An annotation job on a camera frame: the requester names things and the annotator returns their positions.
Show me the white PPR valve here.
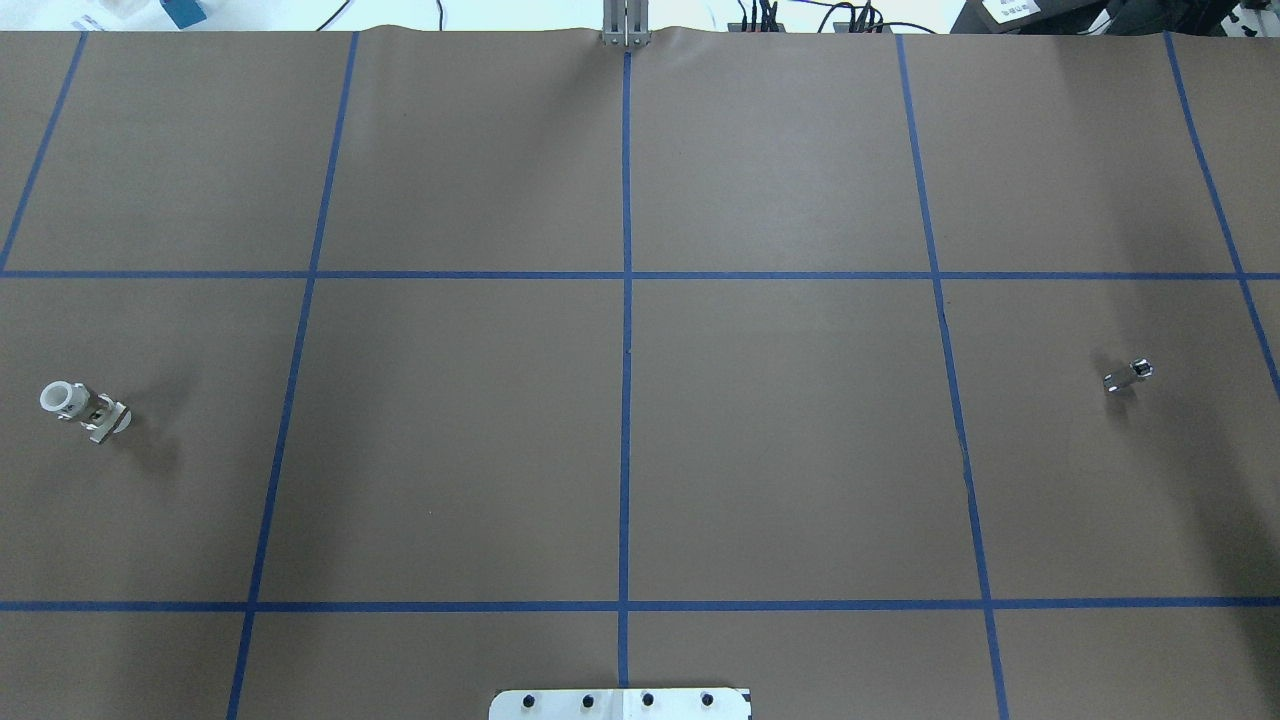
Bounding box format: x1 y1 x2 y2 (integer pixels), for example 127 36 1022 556
38 380 132 445

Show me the brown paper table cover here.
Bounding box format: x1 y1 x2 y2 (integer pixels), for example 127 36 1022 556
1 27 1277 719

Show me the teal box on bench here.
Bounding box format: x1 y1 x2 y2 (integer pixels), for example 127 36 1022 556
159 0 209 29

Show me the aluminium frame post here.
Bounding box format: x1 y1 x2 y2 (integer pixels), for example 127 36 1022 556
600 0 652 51

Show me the white pedestal base plate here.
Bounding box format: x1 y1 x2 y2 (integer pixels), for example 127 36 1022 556
488 687 754 719

